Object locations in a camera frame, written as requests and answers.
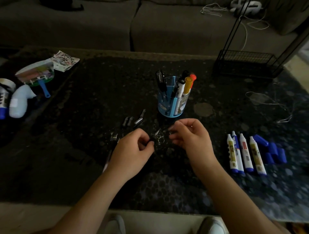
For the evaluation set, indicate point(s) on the person's left hand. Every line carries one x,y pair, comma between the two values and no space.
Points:
128,156

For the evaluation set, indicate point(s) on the person's right hand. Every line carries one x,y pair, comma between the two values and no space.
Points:
195,144

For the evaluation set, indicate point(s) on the person's left thumb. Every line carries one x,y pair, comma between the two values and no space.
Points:
148,149

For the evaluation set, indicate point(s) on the person's right thumb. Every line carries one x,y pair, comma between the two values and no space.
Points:
178,140

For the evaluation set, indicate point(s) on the person's right forearm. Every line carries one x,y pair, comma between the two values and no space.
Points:
234,202

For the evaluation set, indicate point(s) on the person's left forearm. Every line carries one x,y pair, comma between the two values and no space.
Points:
87,205

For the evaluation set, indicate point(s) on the clear pen parts with spring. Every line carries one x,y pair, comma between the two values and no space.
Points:
159,138

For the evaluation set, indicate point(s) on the silver pen tip part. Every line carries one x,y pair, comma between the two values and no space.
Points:
125,122
138,121
130,121

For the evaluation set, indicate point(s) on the blue plastic pen holder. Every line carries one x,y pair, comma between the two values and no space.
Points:
171,103

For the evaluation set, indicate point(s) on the white marker with black cap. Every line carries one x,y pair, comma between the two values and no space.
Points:
179,96

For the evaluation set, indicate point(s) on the white marker with yellow cap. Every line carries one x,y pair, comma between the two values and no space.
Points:
187,88

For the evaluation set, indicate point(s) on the uncapped white marker yellow label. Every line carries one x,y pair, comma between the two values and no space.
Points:
257,156
232,154

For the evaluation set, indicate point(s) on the black pens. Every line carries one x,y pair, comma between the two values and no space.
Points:
162,83

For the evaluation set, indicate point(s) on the uncapped white marker blue label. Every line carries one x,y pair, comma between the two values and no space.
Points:
238,154

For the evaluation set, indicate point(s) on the marker with orange cap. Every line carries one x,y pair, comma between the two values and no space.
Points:
192,78

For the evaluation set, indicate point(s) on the black capped marker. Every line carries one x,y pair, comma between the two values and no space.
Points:
185,73

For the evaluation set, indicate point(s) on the uncapped white marker red label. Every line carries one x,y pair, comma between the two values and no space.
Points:
246,153

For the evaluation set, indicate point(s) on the person's left shoe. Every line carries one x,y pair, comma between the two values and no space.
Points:
115,224

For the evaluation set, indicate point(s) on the person's shoe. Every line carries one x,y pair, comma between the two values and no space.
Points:
212,225
115,224

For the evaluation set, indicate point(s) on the blue marker cap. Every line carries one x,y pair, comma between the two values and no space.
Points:
260,140
282,155
268,158
273,148

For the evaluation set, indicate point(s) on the person's right shoe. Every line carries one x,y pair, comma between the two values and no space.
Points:
212,225

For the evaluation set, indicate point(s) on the grey sofa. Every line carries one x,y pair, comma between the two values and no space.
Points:
144,26

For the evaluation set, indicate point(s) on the printed paper sheet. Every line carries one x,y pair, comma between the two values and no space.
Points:
64,60

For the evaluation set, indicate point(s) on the clear plastic bag with items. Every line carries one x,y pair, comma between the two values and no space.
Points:
36,72

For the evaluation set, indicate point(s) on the white plastic bottle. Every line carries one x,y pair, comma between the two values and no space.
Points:
20,102

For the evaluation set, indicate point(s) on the white device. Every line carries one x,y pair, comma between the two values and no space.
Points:
246,5

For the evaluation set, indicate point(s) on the white tube with blue cap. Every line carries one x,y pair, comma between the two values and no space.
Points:
3,103

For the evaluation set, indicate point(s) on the black object on sofa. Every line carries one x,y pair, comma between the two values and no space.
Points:
61,4

